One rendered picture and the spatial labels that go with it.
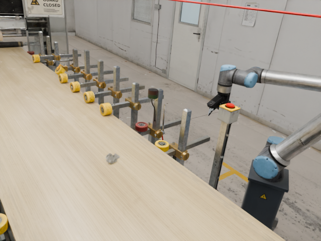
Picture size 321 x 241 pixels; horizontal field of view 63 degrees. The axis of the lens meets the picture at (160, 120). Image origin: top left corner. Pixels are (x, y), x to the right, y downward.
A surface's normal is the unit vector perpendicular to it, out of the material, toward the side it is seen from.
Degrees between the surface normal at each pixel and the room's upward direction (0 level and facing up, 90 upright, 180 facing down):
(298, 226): 0
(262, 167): 94
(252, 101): 90
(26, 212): 0
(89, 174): 0
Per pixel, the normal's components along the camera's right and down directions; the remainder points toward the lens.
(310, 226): 0.08, -0.90
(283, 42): -0.80, 0.19
